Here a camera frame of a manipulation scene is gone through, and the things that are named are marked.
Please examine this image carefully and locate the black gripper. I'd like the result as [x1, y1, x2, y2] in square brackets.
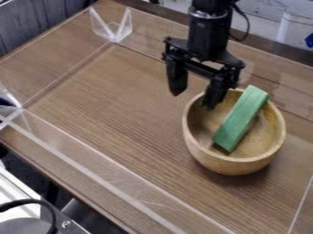
[162, 8, 245, 111]

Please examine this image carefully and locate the brown wooden bowl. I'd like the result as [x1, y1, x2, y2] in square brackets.
[182, 86, 287, 176]

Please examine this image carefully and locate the green rectangular block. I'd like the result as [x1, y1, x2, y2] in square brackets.
[213, 85, 269, 153]

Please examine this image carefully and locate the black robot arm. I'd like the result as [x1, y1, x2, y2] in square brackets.
[162, 0, 246, 111]

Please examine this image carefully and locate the white container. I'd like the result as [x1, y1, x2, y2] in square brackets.
[277, 8, 313, 51]

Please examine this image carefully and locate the blue object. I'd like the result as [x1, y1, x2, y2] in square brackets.
[305, 33, 313, 48]

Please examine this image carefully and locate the clear acrylic front barrier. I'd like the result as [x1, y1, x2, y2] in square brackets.
[0, 85, 236, 234]

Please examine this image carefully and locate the clear acrylic corner bracket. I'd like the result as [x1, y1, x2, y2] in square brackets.
[89, 7, 133, 43]

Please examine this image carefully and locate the grey metal bracket with screw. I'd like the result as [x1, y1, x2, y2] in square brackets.
[43, 198, 93, 234]

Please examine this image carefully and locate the black cable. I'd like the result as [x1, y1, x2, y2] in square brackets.
[0, 197, 58, 234]

